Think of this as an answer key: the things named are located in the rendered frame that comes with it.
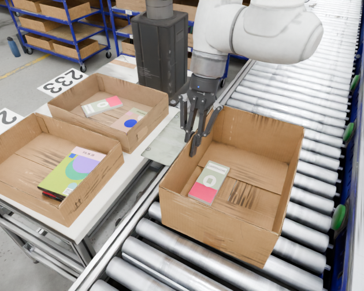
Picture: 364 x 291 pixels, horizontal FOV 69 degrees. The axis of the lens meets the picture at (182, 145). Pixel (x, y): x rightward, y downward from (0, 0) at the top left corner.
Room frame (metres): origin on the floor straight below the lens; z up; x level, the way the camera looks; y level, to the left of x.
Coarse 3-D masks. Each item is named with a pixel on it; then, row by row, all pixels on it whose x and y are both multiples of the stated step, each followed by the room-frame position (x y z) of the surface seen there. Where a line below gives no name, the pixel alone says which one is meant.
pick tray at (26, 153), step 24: (24, 120) 0.75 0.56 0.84; (48, 120) 0.77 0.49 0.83; (0, 144) 0.65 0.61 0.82; (24, 144) 0.71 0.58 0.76; (48, 144) 0.71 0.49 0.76; (72, 144) 0.71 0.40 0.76; (96, 144) 0.68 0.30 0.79; (120, 144) 0.63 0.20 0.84; (0, 168) 0.60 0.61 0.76; (24, 168) 0.59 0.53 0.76; (48, 168) 0.59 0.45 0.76; (96, 168) 0.52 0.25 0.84; (0, 192) 0.49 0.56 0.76; (24, 192) 0.43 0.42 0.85; (72, 192) 0.43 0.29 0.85; (96, 192) 0.49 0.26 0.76; (48, 216) 0.41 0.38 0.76; (72, 216) 0.40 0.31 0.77
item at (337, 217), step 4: (340, 204) 0.40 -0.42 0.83; (336, 208) 0.40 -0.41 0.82; (340, 208) 0.38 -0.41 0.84; (344, 208) 0.38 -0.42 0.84; (336, 212) 0.38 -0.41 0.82; (340, 212) 0.37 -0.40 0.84; (344, 212) 0.37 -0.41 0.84; (332, 216) 0.40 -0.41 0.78; (336, 216) 0.37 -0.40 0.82; (340, 216) 0.36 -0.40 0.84; (332, 220) 0.38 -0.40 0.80; (336, 220) 0.36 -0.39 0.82; (340, 220) 0.36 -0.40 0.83; (332, 224) 0.36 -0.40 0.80; (336, 224) 0.35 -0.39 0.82; (340, 224) 0.35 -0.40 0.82; (332, 228) 0.36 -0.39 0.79; (336, 228) 0.35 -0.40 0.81
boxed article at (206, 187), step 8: (208, 168) 0.58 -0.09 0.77; (216, 168) 0.58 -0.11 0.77; (224, 168) 0.58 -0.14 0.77; (200, 176) 0.55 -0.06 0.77; (208, 176) 0.55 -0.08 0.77; (216, 176) 0.55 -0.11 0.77; (224, 176) 0.55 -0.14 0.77; (200, 184) 0.52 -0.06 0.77; (208, 184) 0.52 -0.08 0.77; (216, 184) 0.52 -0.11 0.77; (192, 192) 0.49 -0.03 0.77; (200, 192) 0.49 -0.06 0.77; (208, 192) 0.49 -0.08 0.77; (216, 192) 0.49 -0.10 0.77; (200, 200) 0.46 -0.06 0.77; (208, 200) 0.46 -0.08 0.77
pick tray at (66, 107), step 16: (96, 80) 1.09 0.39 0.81; (112, 80) 1.05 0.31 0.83; (64, 96) 0.92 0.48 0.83; (80, 96) 0.99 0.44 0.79; (96, 96) 1.03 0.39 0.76; (112, 96) 1.03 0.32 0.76; (128, 96) 1.01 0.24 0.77; (144, 96) 0.97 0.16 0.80; (160, 96) 0.93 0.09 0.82; (64, 112) 0.80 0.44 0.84; (80, 112) 0.91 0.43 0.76; (112, 112) 0.91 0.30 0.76; (160, 112) 0.85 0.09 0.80; (96, 128) 0.73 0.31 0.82; (112, 128) 0.70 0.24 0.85; (144, 128) 0.76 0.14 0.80; (128, 144) 0.67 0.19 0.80
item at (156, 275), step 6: (126, 258) 0.30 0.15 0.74; (132, 258) 0.30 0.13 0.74; (132, 264) 0.29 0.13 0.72; (138, 264) 0.28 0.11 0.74; (144, 270) 0.27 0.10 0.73; (150, 270) 0.27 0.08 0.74; (156, 276) 0.26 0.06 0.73; (162, 276) 0.25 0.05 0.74; (162, 282) 0.25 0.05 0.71; (168, 282) 0.24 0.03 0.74; (174, 282) 0.24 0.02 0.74; (174, 288) 0.23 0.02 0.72; (180, 288) 0.23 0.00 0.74
